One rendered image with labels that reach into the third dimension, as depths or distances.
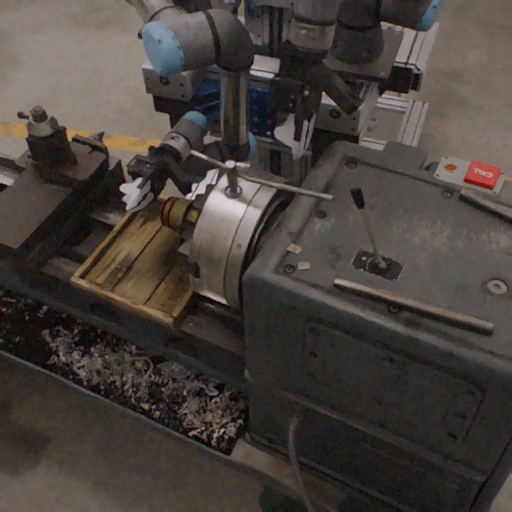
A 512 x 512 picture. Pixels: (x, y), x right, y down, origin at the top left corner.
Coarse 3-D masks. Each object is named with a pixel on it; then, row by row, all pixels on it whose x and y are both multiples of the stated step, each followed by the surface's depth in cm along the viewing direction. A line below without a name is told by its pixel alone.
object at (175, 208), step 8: (168, 200) 161; (176, 200) 162; (184, 200) 161; (192, 200) 160; (168, 208) 160; (176, 208) 159; (184, 208) 158; (192, 208) 160; (160, 216) 161; (168, 216) 161; (176, 216) 159; (184, 216) 159; (192, 216) 159; (168, 224) 162; (176, 224) 160
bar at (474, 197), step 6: (462, 192) 139; (468, 192) 138; (462, 198) 139; (468, 198) 138; (474, 198) 137; (480, 198) 137; (486, 198) 137; (474, 204) 138; (480, 204) 137; (486, 204) 136; (492, 204) 136; (498, 204) 136; (486, 210) 137; (492, 210) 136; (498, 210) 135; (504, 210) 135; (510, 210) 135; (498, 216) 136; (504, 216) 135; (510, 216) 134
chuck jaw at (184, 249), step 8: (184, 224) 157; (192, 224) 158; (184, 232) 155; (192, 232) 155; (184, 240) 154; (184, 248) 151; (184, 256) 150; (184, 264) 152; (192, 264) 148; (192, 272) 150; (200, 272) 149
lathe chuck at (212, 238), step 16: (224, 176) 149; (256, 176) 150; (272, 176) 152; (224, 192) 146; (208, 208) 145; (224, 208) 144; (240, 208) 143; (208, 224) 144; (224, 224) 143; (192, 240) 145; (208, 240) 144; (224, 240) 143; (192, 256) 147; (208, 256) 145; (224, 256) 143; (208, 272) 147; (224, 272) 145; (208, 288) 150; (224, 288) 148
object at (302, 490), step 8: (296, 408) 160; (296, 416) 158; (304, 416) 160; (296, 424) 158; (288, 432) 157; (288, 440) 158; (296, 448) 160; (296, 456) 160; (296, 464) 160; (296, 472) 161; (296, 480) 162; (304, 488) 163; (304, 496) 163; (312, 504) 165
